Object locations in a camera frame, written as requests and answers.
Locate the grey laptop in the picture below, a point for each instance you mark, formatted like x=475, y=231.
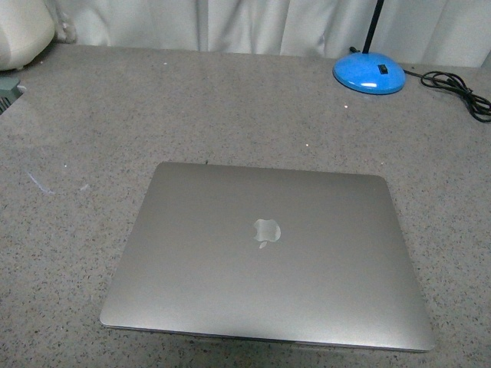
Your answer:
x=269, y=254

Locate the blue desk lamp with black pole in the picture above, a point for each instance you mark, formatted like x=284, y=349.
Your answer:
x=368, y=72

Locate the grey-green box at table edge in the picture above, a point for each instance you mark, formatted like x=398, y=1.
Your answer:
x=10, y=90

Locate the white curtain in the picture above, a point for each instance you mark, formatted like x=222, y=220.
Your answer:
x=452, y=33

